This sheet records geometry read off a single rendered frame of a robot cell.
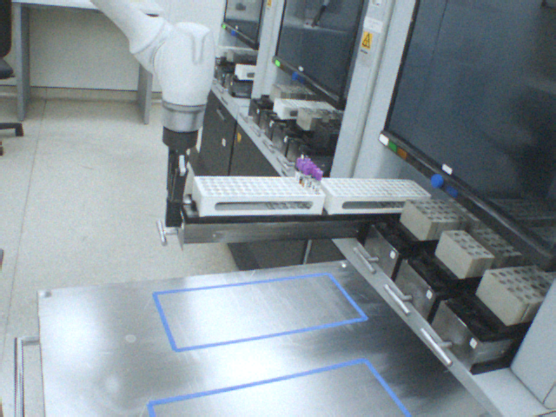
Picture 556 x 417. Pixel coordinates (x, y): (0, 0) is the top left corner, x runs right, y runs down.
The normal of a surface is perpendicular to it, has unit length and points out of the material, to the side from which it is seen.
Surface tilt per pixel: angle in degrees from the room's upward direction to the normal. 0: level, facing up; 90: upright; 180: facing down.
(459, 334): 90
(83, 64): 90
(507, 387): 0
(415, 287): 90
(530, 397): 0
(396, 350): 0
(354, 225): 90
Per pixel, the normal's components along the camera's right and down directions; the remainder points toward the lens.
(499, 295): -0.93, 0.00
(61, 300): 0.17, -0.88
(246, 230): 0.33, 0.48
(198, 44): 0.51, 0.26
